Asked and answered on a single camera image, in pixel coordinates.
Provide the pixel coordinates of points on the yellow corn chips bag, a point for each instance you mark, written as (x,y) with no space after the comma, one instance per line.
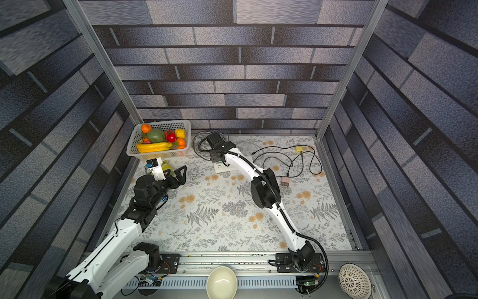
(167,169)

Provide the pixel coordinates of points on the white plastic fruit basket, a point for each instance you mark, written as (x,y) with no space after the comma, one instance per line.
(180,147)

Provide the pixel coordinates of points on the pink charger plug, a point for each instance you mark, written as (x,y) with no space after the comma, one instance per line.
(285,181)

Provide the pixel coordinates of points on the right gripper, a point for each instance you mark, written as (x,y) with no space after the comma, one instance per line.
(219,145)

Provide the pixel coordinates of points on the green plastic mango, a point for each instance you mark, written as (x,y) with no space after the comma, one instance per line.
(156,136)

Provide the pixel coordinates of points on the white power strip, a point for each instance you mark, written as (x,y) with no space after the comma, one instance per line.
(221,168)

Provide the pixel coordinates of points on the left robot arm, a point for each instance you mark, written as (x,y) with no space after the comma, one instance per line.
(103,273)

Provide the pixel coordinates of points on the yellow plastic banana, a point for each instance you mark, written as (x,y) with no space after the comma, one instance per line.
(153,147)

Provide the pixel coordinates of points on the cream ceramic bowl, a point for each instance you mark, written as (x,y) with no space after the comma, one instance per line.
(222,283)

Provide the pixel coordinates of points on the orange plastic tangerine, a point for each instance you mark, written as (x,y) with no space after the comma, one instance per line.
(146,128)

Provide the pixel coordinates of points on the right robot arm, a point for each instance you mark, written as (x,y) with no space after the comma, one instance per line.
(306,252)

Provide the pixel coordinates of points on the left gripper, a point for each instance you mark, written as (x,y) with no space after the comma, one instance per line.
(182,180)

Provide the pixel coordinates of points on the yellow plastic corn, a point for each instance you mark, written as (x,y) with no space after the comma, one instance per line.
(180,134)

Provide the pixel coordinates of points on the white woven plate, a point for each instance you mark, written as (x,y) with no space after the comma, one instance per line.
(355,282)

